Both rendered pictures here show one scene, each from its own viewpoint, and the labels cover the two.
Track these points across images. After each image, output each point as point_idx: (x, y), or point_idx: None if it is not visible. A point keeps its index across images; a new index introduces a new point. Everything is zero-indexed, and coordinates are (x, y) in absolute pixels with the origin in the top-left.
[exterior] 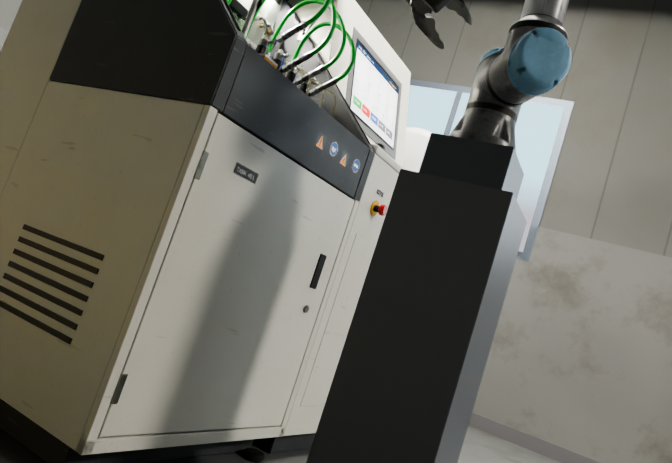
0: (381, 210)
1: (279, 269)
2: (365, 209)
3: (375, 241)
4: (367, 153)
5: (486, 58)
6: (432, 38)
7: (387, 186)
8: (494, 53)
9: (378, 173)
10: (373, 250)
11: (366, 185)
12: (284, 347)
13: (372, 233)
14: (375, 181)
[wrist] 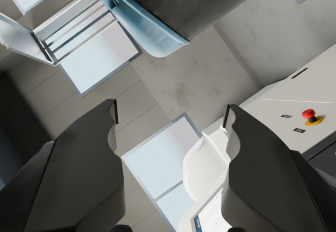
0: (312, 111)
1: None
2: (332, 120)
3: (319, 103)
4: (312, 160)
5: (152, 13)
6: (267, 130)
7: (284, 134)
8: None
9: (295, 143)
10: (326, 98)
11: (324, 136)
12: None
13: (323, 106)
14: (304, 138)
